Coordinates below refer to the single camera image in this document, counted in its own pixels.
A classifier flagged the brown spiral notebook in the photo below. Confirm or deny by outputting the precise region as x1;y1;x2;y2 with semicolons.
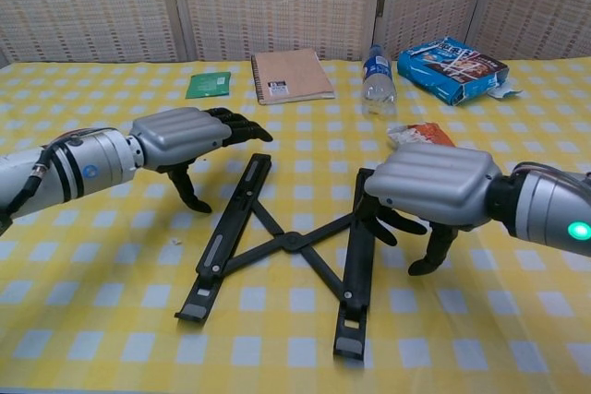
250;48;337;106

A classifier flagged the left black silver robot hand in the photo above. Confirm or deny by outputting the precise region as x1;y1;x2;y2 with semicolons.
127;106;274;214

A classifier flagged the orange white snack bag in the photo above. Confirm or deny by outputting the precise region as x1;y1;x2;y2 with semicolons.
386;121;456;150

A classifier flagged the clear bottle with blue label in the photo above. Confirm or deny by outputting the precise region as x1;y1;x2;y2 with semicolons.
360;44;398;117

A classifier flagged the green foil packet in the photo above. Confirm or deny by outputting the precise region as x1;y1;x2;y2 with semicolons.
185;71;232;101

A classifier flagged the black folding laptop stand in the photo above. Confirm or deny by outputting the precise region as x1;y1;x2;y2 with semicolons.
174;152;378;361

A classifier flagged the blue snack box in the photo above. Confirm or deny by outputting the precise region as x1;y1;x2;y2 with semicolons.
396;36;523;107

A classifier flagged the yellow white checkered tablecloth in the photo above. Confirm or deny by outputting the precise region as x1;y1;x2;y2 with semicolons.
0;56;591;394

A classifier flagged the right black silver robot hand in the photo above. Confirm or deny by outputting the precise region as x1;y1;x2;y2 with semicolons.
363;142;503;277

